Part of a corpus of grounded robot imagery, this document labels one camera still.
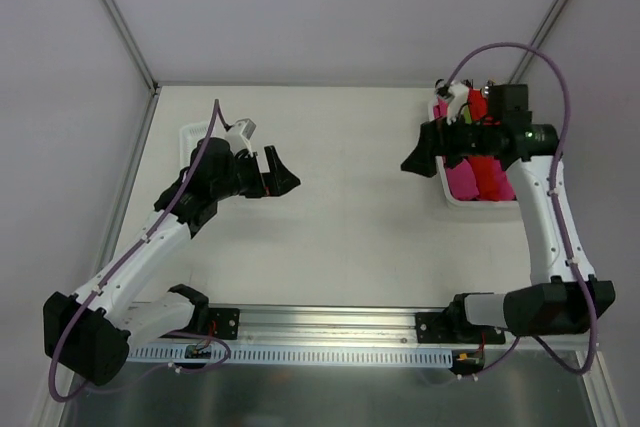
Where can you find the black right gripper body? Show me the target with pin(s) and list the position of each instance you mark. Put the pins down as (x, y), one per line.
(441, 139)

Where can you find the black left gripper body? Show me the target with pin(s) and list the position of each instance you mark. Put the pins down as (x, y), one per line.
(260, 175)

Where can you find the red paper napkin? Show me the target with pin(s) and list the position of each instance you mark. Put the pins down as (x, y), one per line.
(482, 167)

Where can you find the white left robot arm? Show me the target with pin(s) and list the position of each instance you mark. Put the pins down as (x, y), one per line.
(93, 330)

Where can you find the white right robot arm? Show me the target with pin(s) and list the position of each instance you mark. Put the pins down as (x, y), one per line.
(565, 296)

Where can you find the white basket of rolled napkins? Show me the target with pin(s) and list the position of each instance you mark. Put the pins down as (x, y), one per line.
(459, 182)

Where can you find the white utensil tray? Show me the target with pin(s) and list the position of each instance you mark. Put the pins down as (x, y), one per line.
(189, 136)

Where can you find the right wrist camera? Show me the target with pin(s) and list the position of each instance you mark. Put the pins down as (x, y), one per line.
(450, 98)

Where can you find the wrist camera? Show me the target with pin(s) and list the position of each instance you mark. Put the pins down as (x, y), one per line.
(238, 135)
(450, 98)

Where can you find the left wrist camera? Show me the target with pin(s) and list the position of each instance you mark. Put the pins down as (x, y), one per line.
(238, 135)

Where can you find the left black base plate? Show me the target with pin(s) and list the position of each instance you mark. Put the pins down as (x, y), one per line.
(222, 322)

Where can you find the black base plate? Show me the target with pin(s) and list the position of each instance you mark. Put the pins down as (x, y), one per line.
(222, 322)
(433, 327)

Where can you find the aluminium mounting rail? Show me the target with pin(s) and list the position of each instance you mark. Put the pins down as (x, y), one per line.
(323, 326)

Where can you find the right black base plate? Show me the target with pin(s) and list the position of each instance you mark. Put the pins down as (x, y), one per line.
(433, 327)

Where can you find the white slotted cable duct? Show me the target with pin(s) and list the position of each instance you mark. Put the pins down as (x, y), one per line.
(294, 355)

